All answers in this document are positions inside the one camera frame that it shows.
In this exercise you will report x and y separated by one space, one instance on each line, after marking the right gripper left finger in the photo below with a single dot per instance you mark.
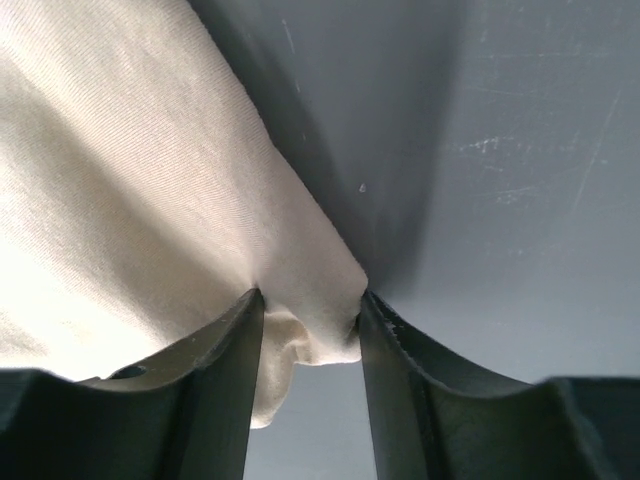
182 413

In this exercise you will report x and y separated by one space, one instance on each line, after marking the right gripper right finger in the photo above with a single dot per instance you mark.
436 415

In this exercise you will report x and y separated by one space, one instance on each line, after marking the beige t shirt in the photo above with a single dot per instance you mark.
141 196

